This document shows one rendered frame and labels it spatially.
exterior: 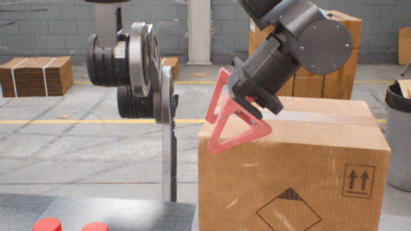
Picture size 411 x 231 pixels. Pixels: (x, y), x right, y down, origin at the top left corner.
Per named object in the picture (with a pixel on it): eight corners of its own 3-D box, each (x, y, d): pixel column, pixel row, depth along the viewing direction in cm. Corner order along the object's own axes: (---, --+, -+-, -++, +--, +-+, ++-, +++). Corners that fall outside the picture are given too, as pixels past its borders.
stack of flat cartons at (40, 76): (0, 97, 448) (-5, 68, 436) (18, 83, 498) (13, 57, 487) (63, 96, 453) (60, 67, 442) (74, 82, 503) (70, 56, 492)
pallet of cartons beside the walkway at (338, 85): (352, 118, 390) (365, 20, 359) (262, 119, 387) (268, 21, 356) (315, 83, 502) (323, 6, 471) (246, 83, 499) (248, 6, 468)
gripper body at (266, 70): (233, 88, 49) (276, 38, 47) (227, 65, 58) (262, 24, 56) (274, 120, 50) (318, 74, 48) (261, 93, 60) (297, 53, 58)
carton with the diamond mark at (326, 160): (197, 268, 78) (196, 135, 69) (218, 199, 100) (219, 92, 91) (368, 292, 73) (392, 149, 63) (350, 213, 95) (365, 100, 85)
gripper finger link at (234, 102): (189, 143, 49) (241, 84, 46) (189, 120, 56) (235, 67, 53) (232, 175, 51) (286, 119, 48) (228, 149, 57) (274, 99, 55)
